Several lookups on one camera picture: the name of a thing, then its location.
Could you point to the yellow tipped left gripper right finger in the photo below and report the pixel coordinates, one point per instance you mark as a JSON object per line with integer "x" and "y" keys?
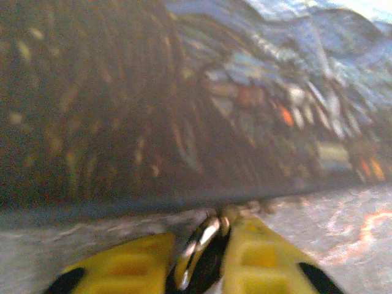
{"x": 263, "y": 263}

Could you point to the yellow tipped left gripper left finger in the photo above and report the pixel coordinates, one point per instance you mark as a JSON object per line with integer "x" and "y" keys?
{"x": 128, "y": 269}

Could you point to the small dark padlock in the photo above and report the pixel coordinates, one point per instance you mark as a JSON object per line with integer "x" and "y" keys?
{"x": 199, "y": 248}

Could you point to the starry night print tin box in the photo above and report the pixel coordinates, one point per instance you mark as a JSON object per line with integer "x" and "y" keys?
{"x": 153, "y": 98}

